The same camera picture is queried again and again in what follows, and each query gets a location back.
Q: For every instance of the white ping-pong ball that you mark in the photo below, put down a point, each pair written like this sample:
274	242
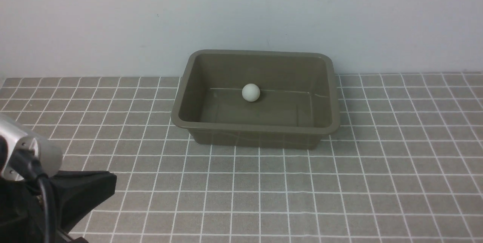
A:
251	92

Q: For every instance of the grey checkered tablecloth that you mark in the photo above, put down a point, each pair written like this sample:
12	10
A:
406	164

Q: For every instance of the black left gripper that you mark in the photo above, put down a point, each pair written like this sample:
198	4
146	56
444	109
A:
76	194

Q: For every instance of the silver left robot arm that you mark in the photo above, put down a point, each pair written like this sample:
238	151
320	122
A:
29	157

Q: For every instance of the olive green plastic bin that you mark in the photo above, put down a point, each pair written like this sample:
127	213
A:
264	99

